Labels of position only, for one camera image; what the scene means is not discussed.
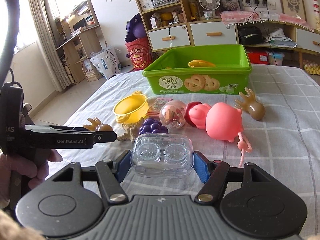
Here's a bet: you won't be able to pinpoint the pink card box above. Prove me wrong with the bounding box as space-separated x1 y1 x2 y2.
146 98 172 119

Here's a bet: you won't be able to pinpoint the red cardboard box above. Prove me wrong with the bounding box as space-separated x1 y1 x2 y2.
246 48 268 64

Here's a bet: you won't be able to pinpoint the wooden shelf cabinet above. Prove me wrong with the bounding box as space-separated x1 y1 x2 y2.
136 0 193 51

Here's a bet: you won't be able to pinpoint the white paper shopping bag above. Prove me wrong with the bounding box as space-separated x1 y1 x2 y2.
89 46 122 80

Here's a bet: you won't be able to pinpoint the beige starfish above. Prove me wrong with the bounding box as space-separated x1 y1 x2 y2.
117 118 144 143

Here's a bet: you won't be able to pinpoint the grey checked cloth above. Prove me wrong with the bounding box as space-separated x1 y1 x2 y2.
47 65 319 239

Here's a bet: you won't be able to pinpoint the black bag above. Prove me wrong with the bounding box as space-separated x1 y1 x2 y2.
238 26 264 46

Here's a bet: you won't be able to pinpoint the long wooden tv cabinet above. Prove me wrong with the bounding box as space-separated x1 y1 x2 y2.
189 19 319 69

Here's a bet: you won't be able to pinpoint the purple toy grapes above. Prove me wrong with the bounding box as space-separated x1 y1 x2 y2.
139 118 168 135

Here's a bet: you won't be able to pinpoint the clear contact lens case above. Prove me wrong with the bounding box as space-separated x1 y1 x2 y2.
130 133 194 179

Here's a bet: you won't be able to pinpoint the pink lace cloth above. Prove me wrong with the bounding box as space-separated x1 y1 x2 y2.
220 10 314 32

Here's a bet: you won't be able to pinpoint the brown antler toy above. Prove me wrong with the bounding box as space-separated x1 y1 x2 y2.
83 117 113 131
234 87 266 121

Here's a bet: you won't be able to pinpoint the orange toy pumpkin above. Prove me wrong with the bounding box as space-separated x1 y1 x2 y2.
188 60 215 68

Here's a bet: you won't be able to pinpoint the pink pig toy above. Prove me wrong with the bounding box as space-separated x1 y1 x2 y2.
184 102 252 166

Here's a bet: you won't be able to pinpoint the yellow egg tray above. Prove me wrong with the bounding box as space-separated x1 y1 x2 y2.
303 60 320 75

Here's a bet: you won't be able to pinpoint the framed cartoon girl picture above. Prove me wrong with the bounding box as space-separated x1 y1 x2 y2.
280 0 306 21

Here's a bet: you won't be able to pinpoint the clear pink capsule ball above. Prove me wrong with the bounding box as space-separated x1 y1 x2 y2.
159 100 187 129

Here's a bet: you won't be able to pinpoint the yellow toy pot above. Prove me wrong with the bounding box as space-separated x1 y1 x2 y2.
113 91 149 124

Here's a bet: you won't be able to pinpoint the green plastic cookie box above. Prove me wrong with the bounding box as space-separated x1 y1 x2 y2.
142 44 252 95

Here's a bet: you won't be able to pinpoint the white table fan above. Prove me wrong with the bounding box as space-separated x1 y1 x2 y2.
199 0 221 20

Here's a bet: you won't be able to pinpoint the person's left hand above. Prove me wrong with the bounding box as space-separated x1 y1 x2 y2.
1 150 63 209

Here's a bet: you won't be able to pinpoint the wooden desk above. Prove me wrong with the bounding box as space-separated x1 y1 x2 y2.
56 0 105 85

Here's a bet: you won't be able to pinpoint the red snack bucket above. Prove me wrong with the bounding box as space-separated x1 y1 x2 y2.
125 37 153 71

